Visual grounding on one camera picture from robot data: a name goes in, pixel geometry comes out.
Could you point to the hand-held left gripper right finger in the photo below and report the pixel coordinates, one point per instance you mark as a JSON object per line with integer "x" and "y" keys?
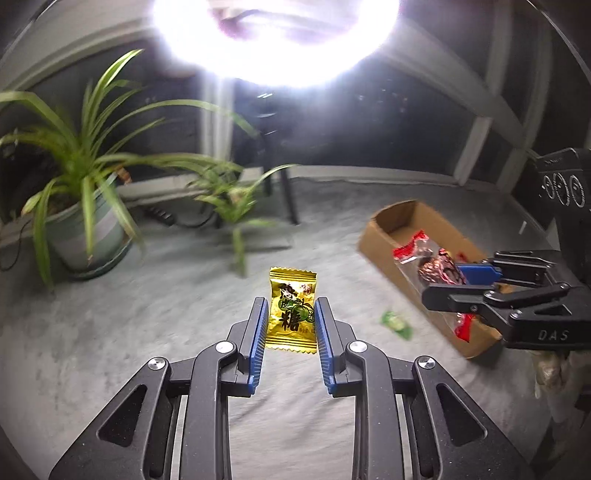
{"x": 325, "y": 346}

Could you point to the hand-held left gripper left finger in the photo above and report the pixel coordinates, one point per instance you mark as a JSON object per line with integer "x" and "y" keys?
{"x": 256, "y": 346}

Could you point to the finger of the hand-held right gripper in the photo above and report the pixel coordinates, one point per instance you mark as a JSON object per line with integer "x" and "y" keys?
{"x": 461, "y": 297}
{"x": 480, "y": 274}

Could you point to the clear red-ended snack packet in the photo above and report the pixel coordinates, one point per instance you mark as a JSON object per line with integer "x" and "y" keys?
{"x": 438, "y": 270}

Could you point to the yellow candy packet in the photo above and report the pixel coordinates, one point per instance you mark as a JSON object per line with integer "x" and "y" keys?
{"x": 291, "y": 314}

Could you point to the brown cardboard box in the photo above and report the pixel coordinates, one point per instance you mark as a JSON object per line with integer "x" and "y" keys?
{"x": 385, "y": 261}

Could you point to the person's right hand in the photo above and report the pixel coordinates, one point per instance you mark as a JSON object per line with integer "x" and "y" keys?
{"x": 549, "y": 374}

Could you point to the green candy packet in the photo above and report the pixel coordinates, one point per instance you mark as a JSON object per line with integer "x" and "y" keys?
{"x": 396, "y": 324}

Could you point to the small green spider plant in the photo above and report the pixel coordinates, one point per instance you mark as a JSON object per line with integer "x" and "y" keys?
{"x": 231, "y": 203}

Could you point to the black tripod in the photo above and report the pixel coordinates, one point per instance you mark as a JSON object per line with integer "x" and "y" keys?
{"x": 287, "y": 198}

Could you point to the black power strip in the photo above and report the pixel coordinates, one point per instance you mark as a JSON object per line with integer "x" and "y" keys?
{"x": 161, "y": 217}

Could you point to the grey-green plant pot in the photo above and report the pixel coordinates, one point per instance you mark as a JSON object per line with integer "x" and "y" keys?
{"x": 69, "y": 240}

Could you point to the large green spider plant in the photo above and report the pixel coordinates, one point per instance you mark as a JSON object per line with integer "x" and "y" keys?
{"x": 78, "y": 161}

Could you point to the bright studio lamp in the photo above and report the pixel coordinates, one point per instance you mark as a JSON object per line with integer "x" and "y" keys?
{"x": 277, "y": 41}

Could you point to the white window frame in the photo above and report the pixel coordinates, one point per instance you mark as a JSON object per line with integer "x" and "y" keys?
{"x": 478, "y": 147}

